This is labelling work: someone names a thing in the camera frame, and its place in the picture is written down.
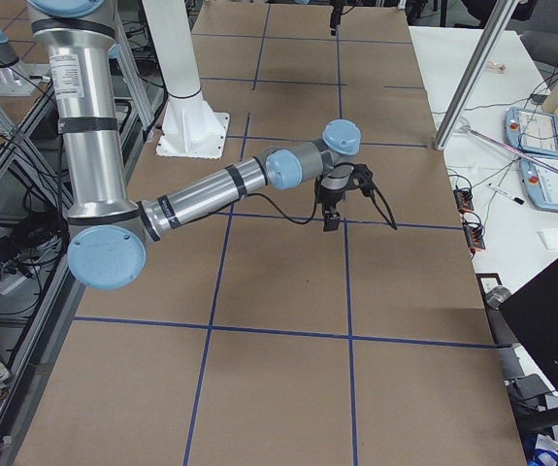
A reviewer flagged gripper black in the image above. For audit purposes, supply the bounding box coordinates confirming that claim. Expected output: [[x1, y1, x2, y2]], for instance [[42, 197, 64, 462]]
[[329, 0, 345, 36], [316, 179, 347, 232]]

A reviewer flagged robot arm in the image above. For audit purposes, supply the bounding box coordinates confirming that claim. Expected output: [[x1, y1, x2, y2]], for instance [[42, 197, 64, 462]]
[[28, 1, 361, 289]]

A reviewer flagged far orange connector block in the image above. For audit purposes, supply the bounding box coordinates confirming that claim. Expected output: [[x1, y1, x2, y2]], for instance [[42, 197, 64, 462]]
[[453, 187, 475, 214]]

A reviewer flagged orange connector block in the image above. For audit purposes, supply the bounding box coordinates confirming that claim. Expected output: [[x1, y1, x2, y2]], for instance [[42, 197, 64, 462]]
[[453, 187, 475, 214], [462, 222, 486, 253]]

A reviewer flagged near orange connector block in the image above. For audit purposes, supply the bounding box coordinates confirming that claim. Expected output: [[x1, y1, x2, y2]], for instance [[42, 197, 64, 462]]
[[462, 222, 486, 253]]

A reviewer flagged silver metal cylinder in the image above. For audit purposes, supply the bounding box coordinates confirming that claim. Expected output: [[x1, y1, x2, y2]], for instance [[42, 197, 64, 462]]
[[485, 285, 511, 310]]

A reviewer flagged black marker pen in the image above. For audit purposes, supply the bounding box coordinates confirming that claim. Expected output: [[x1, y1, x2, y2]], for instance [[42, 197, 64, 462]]
[[488, 183, 525, 205]]

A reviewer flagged near teach pendant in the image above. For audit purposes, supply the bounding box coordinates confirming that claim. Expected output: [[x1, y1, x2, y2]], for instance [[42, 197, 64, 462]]
[[519, 159, 558, 213]]

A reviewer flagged teach pendant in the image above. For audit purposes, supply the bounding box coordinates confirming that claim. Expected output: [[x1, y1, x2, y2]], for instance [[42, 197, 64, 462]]
[[504, 107, 558, 157], [519, 159, 558, 213]]

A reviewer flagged metal rod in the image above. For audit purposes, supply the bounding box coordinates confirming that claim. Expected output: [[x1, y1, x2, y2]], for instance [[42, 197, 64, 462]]
[[457, 124, 558, 176]]

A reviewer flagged far teach pendant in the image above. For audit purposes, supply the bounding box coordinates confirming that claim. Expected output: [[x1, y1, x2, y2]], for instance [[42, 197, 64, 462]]
[[504, 107, 558, 157]]

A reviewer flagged white power strip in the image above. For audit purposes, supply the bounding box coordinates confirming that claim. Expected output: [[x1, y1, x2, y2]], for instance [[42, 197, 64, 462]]
[[0, 271, 31, 296]]

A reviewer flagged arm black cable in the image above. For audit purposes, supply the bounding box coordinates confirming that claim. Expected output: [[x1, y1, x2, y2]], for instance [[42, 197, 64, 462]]
[[219, 164, 398, 231]]

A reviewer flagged aluminium frame post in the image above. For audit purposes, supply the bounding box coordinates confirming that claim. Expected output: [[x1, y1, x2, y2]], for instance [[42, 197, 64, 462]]
[[433, 0, 518, 150]]

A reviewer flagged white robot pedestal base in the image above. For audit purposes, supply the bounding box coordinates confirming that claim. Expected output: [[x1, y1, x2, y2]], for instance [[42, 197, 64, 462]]
[[143, 0, 230, 159]]

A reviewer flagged aluminium table frame rail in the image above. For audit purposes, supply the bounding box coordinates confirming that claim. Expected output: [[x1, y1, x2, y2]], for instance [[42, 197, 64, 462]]
[[0, 96, 168, 466]]

